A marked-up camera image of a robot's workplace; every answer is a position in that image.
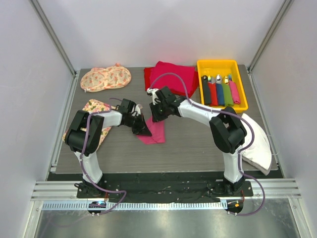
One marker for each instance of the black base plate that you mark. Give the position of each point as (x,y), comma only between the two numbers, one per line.
(184,176)

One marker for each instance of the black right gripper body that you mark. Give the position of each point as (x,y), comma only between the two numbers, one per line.
(163,106)

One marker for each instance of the aluminium frame rail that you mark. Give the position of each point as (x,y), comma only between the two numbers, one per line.
(160,191)

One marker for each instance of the yellow plastic bin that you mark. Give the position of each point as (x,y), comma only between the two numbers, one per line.
(213,67)

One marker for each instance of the white cloth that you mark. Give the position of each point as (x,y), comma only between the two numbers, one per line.
(258,154)

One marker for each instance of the blue napkin cutlery roll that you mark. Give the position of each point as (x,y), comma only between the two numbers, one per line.
(219,90)

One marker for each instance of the floral fabric pouch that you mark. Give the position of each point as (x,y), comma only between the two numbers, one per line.
(99,79)

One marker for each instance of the red napkin cutlery roll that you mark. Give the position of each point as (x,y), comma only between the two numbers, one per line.
(213,93)

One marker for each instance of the stack of red napkins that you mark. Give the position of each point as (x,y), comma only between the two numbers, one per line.
(187,73)

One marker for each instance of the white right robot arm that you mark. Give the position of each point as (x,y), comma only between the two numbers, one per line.
(227,130)

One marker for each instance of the pink paper napkin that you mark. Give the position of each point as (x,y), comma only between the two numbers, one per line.
(158,132)

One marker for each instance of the black napkin cutlery roll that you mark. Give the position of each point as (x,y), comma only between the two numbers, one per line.
(206,90)

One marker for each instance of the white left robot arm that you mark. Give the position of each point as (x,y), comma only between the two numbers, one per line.
(89,163)

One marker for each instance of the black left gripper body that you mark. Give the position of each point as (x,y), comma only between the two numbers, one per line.
(133,122)

